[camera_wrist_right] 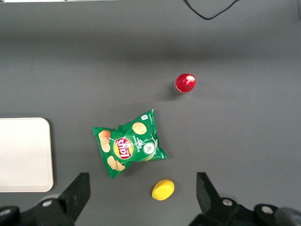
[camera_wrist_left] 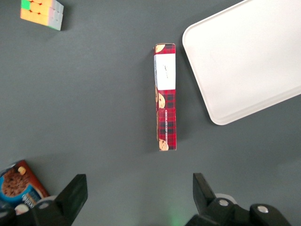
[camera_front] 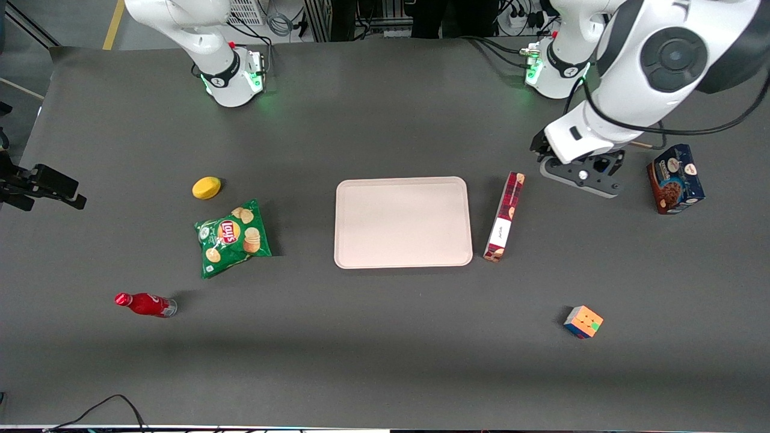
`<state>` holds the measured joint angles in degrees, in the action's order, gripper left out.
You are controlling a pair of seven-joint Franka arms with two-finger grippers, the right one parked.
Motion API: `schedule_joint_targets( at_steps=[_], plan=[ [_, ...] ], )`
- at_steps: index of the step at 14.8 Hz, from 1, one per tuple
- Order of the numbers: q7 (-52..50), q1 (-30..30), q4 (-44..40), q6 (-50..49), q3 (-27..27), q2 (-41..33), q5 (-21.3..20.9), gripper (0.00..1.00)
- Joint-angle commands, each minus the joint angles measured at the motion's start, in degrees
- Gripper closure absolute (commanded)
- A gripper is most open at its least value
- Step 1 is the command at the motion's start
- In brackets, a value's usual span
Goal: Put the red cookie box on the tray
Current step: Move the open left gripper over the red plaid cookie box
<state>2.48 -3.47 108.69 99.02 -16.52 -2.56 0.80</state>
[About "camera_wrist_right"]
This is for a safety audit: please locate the red capped bottle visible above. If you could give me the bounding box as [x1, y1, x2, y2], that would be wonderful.
[173, 73, 197, 95]

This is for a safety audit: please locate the black cable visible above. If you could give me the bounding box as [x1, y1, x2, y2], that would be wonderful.
[182, 0, 241, 20]

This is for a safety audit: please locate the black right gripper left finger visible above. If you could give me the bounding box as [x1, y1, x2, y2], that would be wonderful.
[34, 172, 91, 226]

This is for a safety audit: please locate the green Lay's chips bag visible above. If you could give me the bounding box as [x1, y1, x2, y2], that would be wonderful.
[92, 109, 168, 180]

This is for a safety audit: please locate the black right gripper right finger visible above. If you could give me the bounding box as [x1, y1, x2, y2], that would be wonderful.
[190, 172, 255, 226]

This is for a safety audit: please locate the yellow lemon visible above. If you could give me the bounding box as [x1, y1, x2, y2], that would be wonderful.
[151, 179, 175, 201]

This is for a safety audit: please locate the white rectangular tray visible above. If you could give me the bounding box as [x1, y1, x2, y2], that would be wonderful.
[0, 117, 54, 193]

